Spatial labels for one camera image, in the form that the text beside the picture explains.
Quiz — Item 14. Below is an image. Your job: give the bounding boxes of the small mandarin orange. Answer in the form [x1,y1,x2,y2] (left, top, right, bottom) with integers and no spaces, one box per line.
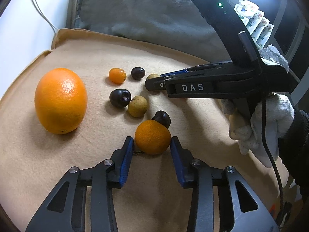
[135,120,171,155]

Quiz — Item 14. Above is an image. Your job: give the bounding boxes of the grey cushion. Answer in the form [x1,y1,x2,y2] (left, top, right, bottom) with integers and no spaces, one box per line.
[66,0,230,62]

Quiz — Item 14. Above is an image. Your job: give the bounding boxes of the large orange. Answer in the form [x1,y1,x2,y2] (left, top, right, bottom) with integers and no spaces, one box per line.
[35,68,87,135]

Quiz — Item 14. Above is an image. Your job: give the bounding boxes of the brown longan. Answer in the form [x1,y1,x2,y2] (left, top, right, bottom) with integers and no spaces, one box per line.
[146,73,160,80]
[127,95,149,118]

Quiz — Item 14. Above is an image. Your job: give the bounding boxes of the dark plum large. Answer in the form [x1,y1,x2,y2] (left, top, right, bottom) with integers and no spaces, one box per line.
[110,89,132,108]

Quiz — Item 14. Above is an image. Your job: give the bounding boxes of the white gloved right hand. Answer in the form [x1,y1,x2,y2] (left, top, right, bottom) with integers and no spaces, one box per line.
[220,93,296,168]

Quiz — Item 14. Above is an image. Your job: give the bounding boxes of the white cable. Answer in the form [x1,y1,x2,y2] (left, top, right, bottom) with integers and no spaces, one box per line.
[27,0,59,36]

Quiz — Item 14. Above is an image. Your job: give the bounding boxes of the beige fleece blanket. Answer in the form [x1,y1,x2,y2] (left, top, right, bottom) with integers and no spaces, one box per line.
[1,29,279,231]

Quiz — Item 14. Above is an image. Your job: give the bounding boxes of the small orange kumquat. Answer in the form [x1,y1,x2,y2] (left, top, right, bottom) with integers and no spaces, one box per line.
[108,68,127,84]

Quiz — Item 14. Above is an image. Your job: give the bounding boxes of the black cable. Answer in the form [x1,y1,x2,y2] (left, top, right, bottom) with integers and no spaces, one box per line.
[261,96,285,227]

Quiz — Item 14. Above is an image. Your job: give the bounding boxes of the floral tissue packs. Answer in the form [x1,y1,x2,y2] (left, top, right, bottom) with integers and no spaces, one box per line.
[234,0,274,49]

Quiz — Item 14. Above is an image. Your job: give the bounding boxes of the dark cherry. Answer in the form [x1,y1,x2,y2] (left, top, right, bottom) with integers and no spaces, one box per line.
[152,111,171,128]
[131,67,146,80]

